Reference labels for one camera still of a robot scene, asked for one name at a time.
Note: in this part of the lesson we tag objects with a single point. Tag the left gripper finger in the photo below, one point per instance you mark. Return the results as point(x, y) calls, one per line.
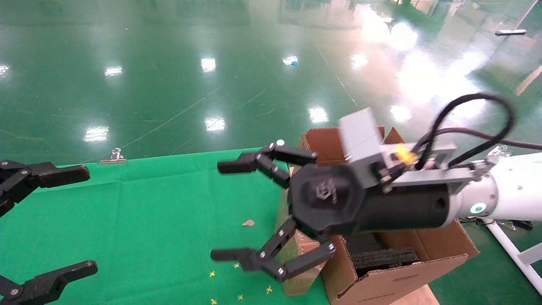
point(46, 284)
point(55, 176)

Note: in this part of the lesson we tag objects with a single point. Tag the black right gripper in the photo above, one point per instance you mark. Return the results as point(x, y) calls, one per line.
point(330, 199)

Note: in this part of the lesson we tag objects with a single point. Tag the small brown cardboard box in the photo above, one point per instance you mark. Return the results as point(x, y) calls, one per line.
point(298, 286)

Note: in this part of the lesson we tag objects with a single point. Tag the small cardboard scrap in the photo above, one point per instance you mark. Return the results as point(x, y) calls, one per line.
point(248, 223)

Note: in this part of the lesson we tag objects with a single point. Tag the large open cardboard carton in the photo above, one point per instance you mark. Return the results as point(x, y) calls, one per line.
point(402, 284)

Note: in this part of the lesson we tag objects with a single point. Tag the large green table cloth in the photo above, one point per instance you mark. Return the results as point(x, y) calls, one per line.
point(161, 220)

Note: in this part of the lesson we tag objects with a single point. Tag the narrow black foam insert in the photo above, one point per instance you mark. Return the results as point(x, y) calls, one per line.
point(385, 258)

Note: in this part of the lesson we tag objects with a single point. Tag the crumpled clear plastic wrap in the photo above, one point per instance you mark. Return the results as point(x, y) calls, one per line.
point(499, 151)

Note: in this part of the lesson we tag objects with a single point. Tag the white floor bar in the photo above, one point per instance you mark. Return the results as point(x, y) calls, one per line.
point(510, 31)

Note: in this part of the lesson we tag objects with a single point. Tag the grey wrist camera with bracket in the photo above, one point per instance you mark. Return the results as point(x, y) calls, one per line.
point(362, 144)

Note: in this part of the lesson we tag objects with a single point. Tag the white metal frame tube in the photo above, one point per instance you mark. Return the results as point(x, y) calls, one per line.
point(508, 250)

